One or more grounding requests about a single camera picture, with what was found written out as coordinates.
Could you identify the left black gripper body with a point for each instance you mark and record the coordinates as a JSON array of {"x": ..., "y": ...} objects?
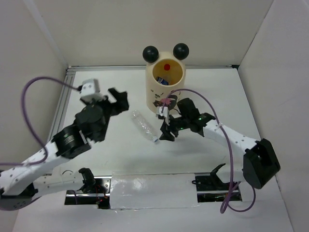
[{"x": 108, "y": 111}]

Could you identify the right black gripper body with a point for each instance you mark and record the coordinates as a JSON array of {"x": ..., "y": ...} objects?
[{"x": 179, "y": 123}]

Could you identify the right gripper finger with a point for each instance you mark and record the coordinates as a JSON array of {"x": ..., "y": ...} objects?
[
  {"x": 168, "y": 136},
  {"x": 165, "y": 128}
]

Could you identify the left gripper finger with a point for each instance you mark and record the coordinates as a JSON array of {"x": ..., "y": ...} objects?
[
  {"x": 118, "y": 96},
  {"x": 118, "y": 107}
]

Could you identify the clear unlabeled plastic bottle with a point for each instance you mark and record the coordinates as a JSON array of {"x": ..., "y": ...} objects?
[{"x": 145, "y": 128}]

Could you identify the blue label white cap bottle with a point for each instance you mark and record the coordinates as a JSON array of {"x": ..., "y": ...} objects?
[{"x": 162, "y": 81}]

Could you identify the red label water bottle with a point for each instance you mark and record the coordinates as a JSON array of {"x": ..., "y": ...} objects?
[{"x": 166, "y": 67}]

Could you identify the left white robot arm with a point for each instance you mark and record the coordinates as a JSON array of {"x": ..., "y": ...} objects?
[{"x": 22, "y": 185}]

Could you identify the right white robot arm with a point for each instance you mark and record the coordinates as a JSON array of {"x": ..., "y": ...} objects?
[{"x": 253, "y": 161}]

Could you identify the cream bin with black ears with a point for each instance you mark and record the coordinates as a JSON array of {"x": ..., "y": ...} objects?
[{"x": 157, "y": 94}]

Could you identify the silver foil tape sheet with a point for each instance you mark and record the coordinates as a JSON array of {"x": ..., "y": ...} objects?
[{"x": 158, "y": 191}]

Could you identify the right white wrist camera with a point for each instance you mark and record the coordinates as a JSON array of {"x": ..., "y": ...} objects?
[{"x": 162, "y": 112}]

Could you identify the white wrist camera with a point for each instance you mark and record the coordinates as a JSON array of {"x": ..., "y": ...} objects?
[
  {"x": 90, "y": 90},
  {"x": 162, "y": 112}
]

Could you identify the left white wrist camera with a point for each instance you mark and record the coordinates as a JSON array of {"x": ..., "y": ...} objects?
[{"x": 90, "y": 90}]

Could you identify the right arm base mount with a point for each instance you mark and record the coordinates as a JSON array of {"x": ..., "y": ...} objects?
[{"x": 209, "y": 187}]

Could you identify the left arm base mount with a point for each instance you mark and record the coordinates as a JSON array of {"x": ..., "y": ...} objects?
[{"x": 98, "y": 195}]

